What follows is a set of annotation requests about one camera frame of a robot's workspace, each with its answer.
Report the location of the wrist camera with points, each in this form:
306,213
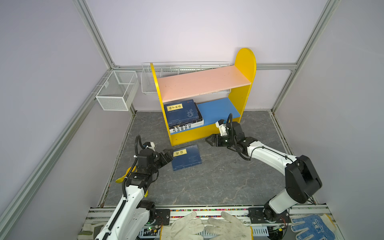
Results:
149,145
222,126

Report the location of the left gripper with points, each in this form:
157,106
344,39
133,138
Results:
169,157

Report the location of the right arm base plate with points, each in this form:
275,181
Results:
260,215

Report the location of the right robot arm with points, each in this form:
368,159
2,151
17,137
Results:
301,178

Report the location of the yellow shelf with pink and blue boards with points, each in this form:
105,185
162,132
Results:
238,79

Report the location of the yellow banana bunch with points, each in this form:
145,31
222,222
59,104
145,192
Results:
120,180

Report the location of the white work glove centre left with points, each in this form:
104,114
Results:
186,228

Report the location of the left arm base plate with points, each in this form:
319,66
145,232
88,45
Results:
159,217

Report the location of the white work glove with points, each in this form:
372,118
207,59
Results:
186,228
230,228

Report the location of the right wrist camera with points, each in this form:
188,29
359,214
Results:
222,126

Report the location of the blue dotted knit glove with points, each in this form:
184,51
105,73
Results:
314,227

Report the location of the navy book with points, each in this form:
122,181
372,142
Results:
186,157
181,112

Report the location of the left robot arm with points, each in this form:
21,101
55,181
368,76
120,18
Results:
133,212

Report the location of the white work glove centre right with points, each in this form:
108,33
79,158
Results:
230,228

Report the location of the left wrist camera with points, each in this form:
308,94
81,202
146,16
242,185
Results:
149,145

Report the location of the white mesh box basket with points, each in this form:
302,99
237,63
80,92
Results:
118,91

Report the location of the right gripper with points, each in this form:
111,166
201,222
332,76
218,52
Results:
214,136

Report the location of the white wire rack basket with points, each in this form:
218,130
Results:
168,69

